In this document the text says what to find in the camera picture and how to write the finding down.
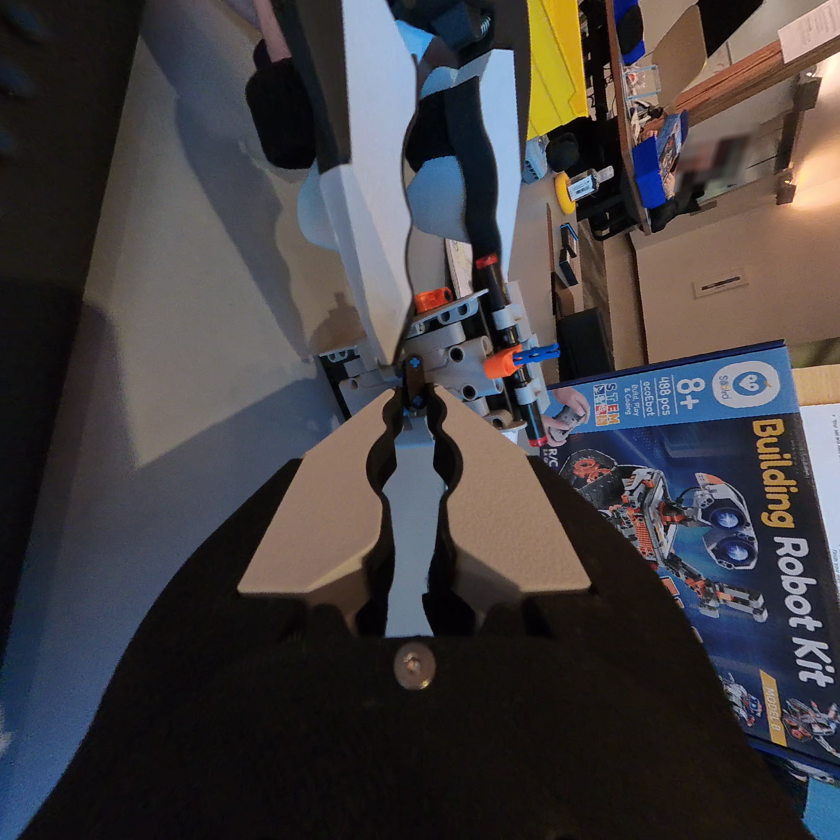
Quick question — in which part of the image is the light wooden board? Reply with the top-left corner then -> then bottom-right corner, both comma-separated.
791,364 -> 840,408

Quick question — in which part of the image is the grey building block robot model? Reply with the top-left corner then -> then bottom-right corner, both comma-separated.
318,252 -> 562,454

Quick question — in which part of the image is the white sticker sheet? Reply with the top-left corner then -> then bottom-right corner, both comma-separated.
446,236 -> 490,298

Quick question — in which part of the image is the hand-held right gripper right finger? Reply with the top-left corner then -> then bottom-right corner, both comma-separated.
422,385 -> 592,632

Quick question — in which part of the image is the white printed task sheet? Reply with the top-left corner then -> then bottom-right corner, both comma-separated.
797,403 -> 840,592

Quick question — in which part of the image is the small black blue connector piece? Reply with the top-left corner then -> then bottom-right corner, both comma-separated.
402,354 -> 429,416

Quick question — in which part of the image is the grey desk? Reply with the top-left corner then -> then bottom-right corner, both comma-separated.
0,0 -> 631,840

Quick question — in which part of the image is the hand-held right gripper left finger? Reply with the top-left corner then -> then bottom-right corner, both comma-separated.
238,386 -> 401,635

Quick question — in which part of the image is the yellow plastic bin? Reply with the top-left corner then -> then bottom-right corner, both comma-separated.
525,0 -> 589,142

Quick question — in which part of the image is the person's left hand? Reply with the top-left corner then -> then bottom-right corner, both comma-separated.
252,0 -> 291,63

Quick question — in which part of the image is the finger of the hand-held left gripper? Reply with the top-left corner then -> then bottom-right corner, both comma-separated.
458,48 -> 534,265
318,0 -> 422,366

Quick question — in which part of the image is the blue storage bin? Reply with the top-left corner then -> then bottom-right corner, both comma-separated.
630,141 -> 670,211

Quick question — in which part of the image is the white paper wall label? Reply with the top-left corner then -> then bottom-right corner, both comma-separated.
777,0 -> 840,63

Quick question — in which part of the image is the blue robot kit box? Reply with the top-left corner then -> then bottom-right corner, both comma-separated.
541,340 -> 840,769

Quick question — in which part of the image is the black perforated board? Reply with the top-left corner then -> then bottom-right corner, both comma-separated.
0,0 -> 142,657

